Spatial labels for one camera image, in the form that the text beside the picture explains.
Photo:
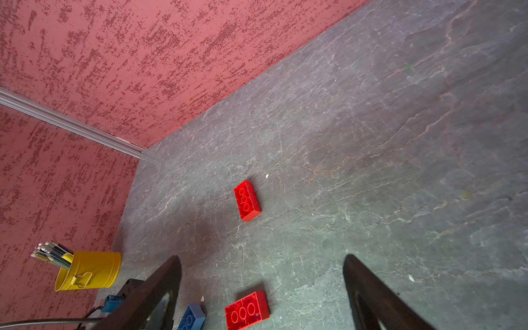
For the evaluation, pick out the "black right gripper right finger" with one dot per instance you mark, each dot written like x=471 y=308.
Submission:
x=373 y=304

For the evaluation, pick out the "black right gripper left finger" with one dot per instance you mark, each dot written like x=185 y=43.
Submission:
x=152 y=305

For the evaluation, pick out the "blue lego brick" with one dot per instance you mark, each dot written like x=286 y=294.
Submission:
x=193 y=318

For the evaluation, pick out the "red lego brick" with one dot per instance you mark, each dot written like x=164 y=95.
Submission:
x=247 y=311
x=246 y=201

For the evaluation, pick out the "yellow metal pencil cup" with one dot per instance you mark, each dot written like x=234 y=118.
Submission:
x=89 y=270

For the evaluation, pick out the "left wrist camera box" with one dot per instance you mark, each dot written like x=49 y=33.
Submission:
x=111 y=302

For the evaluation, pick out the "aluminium corner post left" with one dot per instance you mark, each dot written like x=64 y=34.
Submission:
x=26 y=106

